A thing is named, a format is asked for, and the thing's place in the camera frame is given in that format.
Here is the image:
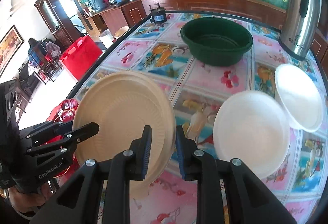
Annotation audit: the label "beige paper plate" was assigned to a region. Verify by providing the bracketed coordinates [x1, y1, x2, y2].
[73, 71, 176, 200]

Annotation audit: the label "white foam bowl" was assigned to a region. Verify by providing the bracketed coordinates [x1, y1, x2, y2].
[274, 64, 324, 132]
[213, 90, 290, 179]

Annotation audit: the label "dark green plastic basin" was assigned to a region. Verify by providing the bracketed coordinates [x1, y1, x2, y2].
[180, 17, 253, 67]

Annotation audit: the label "stacked beige bowls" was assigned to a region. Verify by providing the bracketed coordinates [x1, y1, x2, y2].
[113, 26, 130, 39]

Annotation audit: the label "left human hand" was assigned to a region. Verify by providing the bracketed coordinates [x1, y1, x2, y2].
[7, 183, 53, 213]

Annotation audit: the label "red plastic stool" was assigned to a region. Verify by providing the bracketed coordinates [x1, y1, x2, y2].
[47, 98, 80, 178]

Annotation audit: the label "red shopping bag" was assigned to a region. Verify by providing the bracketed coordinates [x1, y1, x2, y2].
[59, 35, 103, 80]

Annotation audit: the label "colourful fruit tablecloth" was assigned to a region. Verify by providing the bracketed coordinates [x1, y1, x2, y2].
[70, 11, 327, 223]

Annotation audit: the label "blue grey water jug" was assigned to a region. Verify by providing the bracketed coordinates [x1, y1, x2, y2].
[88, 0, 106, 12]

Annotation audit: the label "wooden side cabinet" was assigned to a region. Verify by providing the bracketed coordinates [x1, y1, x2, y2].
[87, 0, 147, 35]

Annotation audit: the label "small black blue jar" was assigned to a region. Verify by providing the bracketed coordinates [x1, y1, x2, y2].
[150, 3, 167, 24]

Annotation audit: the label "stainless steel thermos flask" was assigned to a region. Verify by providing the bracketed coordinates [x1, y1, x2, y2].
[278, 0, 322, 60]

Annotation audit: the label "framed wall picture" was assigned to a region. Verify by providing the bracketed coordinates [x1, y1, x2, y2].
[1, 25, 24, 75]

